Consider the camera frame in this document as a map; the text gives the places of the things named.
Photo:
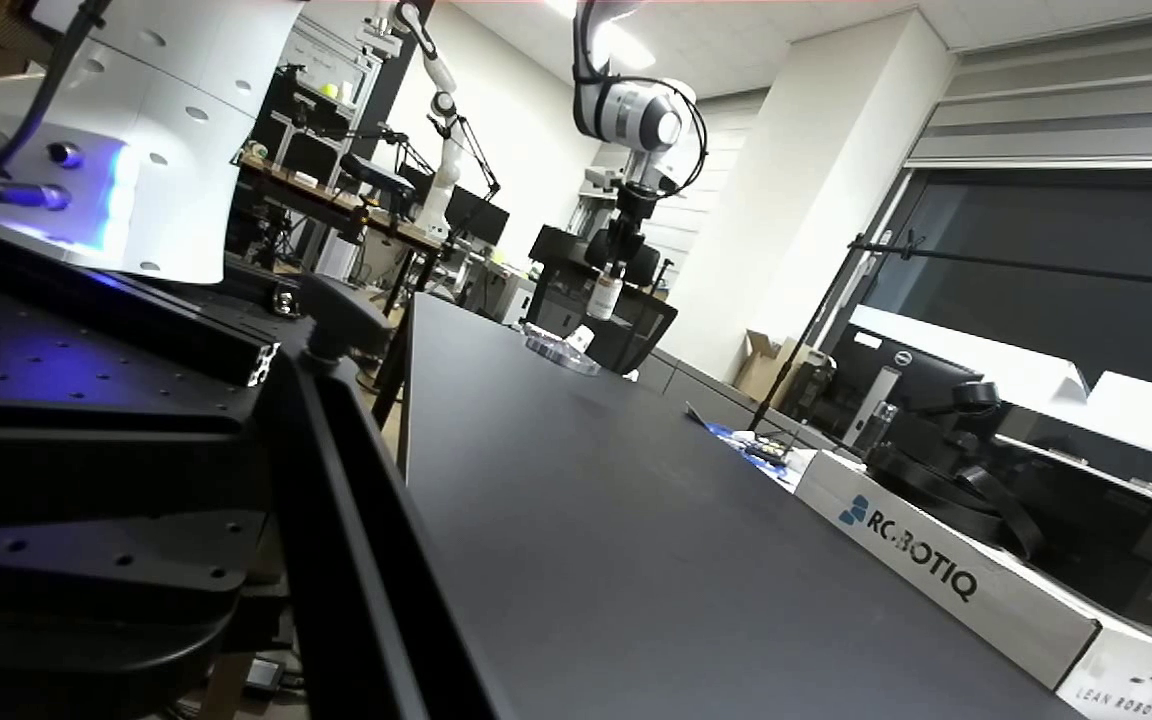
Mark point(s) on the white printed cardboard box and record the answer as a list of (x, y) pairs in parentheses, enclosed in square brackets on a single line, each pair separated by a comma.
[(1140, 680)]

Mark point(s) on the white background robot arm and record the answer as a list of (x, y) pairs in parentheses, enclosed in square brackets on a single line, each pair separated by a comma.
[(440, 135)]

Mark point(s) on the white Robotiq cardboard box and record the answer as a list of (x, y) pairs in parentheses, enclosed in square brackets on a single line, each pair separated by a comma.
[(950, 575)]

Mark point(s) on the white window blind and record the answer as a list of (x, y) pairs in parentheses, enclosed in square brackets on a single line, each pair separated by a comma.
[(1071, 103)]

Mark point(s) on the black box-shaped device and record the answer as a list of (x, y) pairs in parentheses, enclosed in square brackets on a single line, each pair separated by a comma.
[(950, 440)]

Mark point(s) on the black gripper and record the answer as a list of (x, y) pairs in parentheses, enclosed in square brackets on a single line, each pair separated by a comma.
[(627, 239)]

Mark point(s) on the black perforated breadboard table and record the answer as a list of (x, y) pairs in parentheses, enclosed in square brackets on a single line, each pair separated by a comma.
[(71, 401)]

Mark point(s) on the flat metal plate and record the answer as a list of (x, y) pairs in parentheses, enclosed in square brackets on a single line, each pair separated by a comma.
[(556, 350)]

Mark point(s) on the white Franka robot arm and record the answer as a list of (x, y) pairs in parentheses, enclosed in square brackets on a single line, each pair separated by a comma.
[(640, 123)]

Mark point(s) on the brown cardboard box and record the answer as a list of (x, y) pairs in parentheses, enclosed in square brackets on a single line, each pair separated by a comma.
[(762, 363)]

